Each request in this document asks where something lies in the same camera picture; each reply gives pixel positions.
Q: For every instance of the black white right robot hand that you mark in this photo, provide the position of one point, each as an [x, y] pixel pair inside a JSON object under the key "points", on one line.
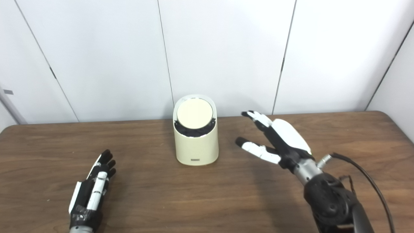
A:
{"points": [[281, 139]]}

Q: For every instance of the grey wall corner strip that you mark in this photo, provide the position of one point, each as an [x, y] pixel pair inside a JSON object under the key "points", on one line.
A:
{"points": [[11, 106]]}

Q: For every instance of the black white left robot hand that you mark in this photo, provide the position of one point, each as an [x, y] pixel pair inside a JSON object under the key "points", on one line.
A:
{"points": [[92, 191]]}

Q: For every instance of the cream round bin lid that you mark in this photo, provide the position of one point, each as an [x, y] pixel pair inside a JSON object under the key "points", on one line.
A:
{"points": [[195, 113]]}

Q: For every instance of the cream-colored desktop bin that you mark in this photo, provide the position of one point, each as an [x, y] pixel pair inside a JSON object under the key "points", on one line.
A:
{"points": [[196, 145]]}

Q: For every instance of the small grey wall label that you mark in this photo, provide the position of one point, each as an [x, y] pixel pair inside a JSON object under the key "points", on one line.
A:
{"points": [[8, 92]]}

